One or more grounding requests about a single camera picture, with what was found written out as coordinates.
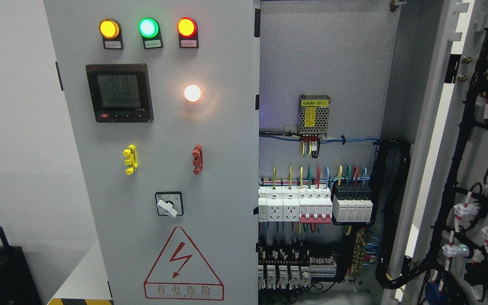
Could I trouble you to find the yellow indicator light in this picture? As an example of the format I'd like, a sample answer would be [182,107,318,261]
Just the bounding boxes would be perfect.
[99,19,124,50]

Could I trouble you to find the black corrugated cable loom right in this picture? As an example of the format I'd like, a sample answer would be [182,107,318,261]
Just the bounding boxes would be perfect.
[371,139,412,290]

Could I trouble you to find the black digital power meter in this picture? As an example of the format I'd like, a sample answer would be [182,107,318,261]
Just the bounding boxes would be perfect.
[85,63,154,123]

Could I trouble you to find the grey cabinet door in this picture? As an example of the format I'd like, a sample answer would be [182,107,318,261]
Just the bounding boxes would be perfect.
[376,0,488,305]
[44,0,259,305]

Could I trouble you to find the metal mesh power supply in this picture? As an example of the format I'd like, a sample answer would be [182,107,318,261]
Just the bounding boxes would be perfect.
[298,94,331,135]

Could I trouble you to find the green indicator light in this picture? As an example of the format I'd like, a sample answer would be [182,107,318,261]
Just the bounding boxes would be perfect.
[138,17,163,50]

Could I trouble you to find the red indicator light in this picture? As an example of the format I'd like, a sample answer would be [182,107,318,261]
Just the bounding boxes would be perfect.
[177,16,198,48]

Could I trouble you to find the lower relay terminal row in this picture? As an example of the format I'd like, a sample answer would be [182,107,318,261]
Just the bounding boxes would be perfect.
[255,239,339,290]

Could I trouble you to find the white rotary selector switch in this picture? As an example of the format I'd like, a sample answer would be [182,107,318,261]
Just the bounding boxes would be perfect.
[155,191,184,219]

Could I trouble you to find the red terminal connector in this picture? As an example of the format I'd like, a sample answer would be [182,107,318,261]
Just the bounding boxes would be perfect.
[192,144,204,175]

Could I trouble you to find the red handled circuit breaker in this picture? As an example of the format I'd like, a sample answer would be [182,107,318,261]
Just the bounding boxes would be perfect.
[299,186,333,224]

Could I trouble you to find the black box with antenna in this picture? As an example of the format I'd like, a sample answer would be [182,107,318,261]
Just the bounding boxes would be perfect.
[0,226,42,305]

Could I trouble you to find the white glowing indicator light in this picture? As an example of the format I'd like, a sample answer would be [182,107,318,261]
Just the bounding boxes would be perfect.
[184,85,202,103]

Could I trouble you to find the black white surge protector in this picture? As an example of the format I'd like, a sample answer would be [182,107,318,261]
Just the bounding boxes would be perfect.
[332,183,374,224]

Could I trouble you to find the yellow terminal connector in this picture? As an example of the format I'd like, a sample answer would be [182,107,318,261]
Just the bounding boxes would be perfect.
[122,144,138,175]

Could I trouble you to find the red electric hazard warning sticker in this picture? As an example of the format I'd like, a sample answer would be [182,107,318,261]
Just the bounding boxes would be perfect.
[144,227,225,301]

